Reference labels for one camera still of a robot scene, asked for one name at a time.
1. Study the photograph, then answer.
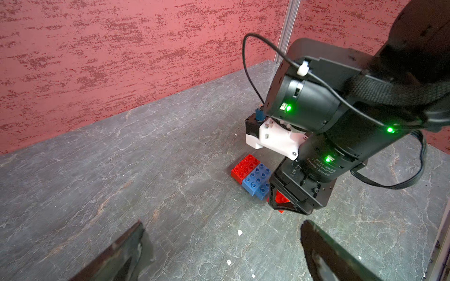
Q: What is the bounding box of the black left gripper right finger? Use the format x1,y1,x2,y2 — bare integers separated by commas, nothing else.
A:
301,220,380,281

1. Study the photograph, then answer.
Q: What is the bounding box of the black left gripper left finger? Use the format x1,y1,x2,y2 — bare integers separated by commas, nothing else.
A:
71,221,155,281

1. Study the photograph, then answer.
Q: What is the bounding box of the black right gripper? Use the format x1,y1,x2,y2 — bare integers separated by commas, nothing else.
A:
268,135,368,215

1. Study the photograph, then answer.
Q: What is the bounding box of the red lego brick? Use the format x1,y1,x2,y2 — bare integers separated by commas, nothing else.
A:
231,154,260,185
274,191,291,213

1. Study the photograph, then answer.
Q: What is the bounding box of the blue lego brick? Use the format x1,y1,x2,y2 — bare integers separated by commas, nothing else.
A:
255,183,270,200
241,163,272,196

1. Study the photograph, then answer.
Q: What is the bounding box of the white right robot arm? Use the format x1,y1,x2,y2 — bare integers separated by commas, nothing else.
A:
264,1,450,215

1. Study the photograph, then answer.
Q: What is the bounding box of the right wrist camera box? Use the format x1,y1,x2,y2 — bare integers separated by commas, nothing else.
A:
245,113,308,160

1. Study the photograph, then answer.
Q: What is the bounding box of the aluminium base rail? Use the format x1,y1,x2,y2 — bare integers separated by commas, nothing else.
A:
422,200,450,281

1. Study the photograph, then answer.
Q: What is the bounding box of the black camera cable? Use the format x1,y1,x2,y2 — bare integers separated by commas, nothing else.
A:
242,32,428,190

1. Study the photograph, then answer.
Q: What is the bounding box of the aluminium corner post right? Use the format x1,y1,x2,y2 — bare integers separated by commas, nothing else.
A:
278,0,301,53

